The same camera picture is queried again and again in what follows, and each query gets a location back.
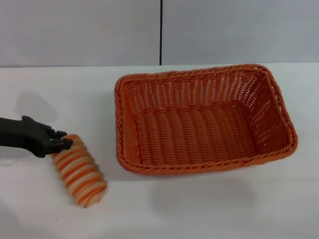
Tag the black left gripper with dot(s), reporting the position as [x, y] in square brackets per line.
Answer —
[22, 134]

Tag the orange white striped bread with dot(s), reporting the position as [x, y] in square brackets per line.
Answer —
[79, 174]

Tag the orange woven plastic basket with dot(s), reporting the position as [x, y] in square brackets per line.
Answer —
[199, 129]

